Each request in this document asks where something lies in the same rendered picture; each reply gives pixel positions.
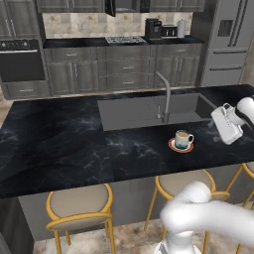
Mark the grey gas hob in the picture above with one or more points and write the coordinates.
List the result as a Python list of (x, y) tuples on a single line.
[(125, 40)]

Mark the grey steel fridge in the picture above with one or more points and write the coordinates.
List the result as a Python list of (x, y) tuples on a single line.
[(228, 43)]

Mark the black coffee machine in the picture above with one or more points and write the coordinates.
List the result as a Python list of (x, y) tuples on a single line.
[(152, 29)]

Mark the cup of tea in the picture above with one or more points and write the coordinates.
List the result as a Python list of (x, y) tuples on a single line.
[(182, 139)]

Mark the white wall socket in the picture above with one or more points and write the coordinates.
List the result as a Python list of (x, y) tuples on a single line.
[(80, 27)]

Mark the black built-in oven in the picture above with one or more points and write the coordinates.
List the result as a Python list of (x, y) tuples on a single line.
[(21, 66)]

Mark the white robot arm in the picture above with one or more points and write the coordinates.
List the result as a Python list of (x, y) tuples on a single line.
[(198, 213)]

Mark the dark grey sink basin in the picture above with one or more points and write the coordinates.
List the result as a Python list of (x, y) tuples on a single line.
[(132, 112)]

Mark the grey base cupboard run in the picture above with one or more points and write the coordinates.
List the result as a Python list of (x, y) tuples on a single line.
[(125, 67)]

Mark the grey kitchen island base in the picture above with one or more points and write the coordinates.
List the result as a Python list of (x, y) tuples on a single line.
[(132, 201)]

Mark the black extractor hood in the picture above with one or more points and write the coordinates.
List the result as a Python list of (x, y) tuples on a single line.
[(127, 6)]

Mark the yellow framed beige stool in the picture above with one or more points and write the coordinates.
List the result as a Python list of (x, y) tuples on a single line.
[(248, 172), (178, 182), (79, 206)]

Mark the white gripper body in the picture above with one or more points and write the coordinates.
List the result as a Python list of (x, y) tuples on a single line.
[(227, 127)]

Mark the black toaster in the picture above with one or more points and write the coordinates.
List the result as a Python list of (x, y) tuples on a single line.
[(169, 31)]

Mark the orange rimmed white saucer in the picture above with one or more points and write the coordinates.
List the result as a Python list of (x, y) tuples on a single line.
[(173, 148)]

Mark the grey tall cupboard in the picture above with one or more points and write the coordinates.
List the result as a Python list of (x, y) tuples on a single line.
[(18, 18)]

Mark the grey wall cupboard run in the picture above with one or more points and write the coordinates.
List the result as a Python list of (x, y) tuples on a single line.
[(177, 5), (69, 5)]

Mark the grey metal tap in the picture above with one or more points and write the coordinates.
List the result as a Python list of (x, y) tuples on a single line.
[(167, 99)]

